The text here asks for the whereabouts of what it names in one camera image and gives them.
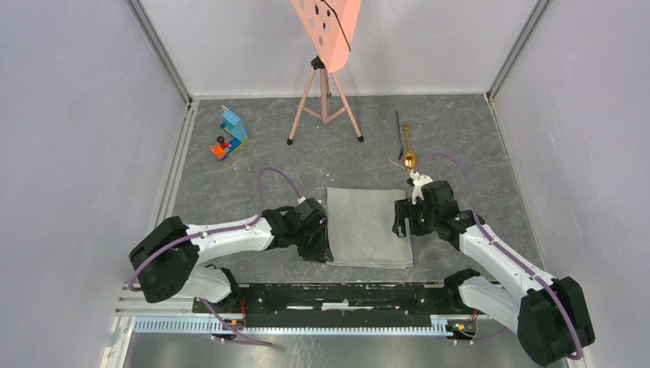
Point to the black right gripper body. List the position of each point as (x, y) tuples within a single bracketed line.
[(405, 220)]

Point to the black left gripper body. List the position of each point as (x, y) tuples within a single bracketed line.
[(319, 244)]

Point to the grey cloth napkin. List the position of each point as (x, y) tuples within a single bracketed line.
[(360, 229)]

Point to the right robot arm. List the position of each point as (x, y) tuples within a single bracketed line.
[(549, 315)]

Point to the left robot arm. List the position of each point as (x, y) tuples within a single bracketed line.
[(172, 259)]

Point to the gold spoon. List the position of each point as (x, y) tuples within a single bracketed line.
[(410, 158)]

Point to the thin black utensil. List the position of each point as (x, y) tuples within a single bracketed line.
[(399, 129)]

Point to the blue toy brick figure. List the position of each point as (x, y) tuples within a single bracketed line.
[(238, 135)]

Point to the pink tripod stand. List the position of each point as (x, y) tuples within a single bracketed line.
[(325, 115)]

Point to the pink perforated board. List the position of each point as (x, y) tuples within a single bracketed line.
[(330, 25)]

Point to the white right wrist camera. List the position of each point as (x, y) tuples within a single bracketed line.
[(419, 181)]

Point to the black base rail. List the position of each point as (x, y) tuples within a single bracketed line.
[(360, 308)]

